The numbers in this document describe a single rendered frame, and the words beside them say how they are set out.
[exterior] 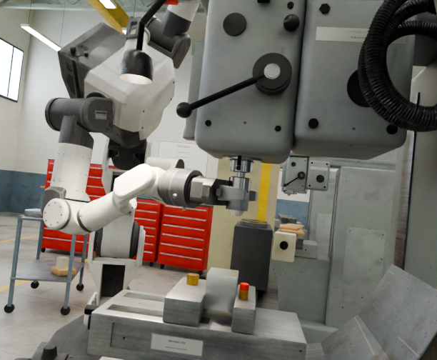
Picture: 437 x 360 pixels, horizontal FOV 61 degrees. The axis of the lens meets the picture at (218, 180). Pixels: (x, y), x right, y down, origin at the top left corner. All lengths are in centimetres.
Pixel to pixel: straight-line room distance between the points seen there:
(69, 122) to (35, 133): 1103
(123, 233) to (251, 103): 86
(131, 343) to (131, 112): 68
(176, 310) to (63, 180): 54
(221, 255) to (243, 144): 191
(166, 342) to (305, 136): 42
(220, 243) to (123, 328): 192
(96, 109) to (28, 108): 1132
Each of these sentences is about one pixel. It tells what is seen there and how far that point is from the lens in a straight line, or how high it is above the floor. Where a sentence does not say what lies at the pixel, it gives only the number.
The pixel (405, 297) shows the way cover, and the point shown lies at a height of 107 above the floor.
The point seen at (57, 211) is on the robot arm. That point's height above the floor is 114.
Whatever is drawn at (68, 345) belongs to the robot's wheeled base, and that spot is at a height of 57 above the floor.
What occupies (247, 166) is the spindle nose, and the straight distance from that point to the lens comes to 77.
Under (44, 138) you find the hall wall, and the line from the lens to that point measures 1191.
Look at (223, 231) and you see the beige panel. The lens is 254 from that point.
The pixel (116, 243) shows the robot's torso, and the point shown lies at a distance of 143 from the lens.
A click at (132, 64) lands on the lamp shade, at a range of 82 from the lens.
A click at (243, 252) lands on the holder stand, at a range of 117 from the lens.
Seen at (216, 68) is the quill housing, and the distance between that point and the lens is 73.
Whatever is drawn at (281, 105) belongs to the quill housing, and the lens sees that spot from 70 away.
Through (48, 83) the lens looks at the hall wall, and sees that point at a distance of 1218.
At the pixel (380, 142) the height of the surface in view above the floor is 135.
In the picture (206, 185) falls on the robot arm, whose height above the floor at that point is 124.
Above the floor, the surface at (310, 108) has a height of 140.
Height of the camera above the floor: 124
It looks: 2 degrees up
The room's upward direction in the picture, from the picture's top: 6 degrees clockwise
